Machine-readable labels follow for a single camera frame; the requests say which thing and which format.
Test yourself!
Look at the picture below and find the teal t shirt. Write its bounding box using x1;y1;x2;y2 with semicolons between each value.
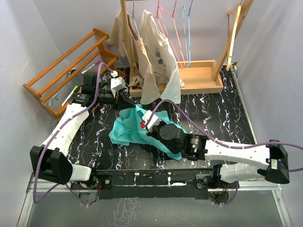
109;105;182;161

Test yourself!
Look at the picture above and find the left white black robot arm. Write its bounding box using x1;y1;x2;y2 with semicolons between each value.
30;71;135;189

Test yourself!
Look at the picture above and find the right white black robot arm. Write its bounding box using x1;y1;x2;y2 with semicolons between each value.
141;122;290;188

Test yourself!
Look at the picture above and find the beige t shirt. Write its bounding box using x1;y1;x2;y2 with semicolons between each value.
107;12;160;105

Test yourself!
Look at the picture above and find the white printed t shirt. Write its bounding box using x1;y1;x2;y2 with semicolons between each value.
139;10;184;104

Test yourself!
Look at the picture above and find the blue hanger under beige shirt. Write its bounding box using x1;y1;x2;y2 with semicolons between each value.
128;0;141;38

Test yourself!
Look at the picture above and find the green cap marker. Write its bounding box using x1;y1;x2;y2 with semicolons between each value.
61;86;78;107

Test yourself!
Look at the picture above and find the purple cap marker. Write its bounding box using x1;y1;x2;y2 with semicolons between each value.
80;61;100;75

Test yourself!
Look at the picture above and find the orange wooden shelf rack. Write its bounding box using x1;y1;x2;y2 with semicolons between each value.
23;28;126;121

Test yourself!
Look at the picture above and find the wooden clothes rack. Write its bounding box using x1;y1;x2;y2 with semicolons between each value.
119;0;254;97

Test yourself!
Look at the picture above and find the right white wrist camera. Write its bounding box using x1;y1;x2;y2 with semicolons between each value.
141;110;161;132

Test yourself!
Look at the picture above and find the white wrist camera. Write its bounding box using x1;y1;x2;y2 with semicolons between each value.
141;110;161;132
110;70;126;97

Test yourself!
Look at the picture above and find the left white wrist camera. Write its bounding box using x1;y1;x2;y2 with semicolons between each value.
110;70;126;97

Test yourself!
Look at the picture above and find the pink wire hanger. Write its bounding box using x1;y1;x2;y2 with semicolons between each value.
154;0;186;68

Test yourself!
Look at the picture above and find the blue wire hanger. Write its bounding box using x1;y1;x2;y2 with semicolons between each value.
182;0;193;67

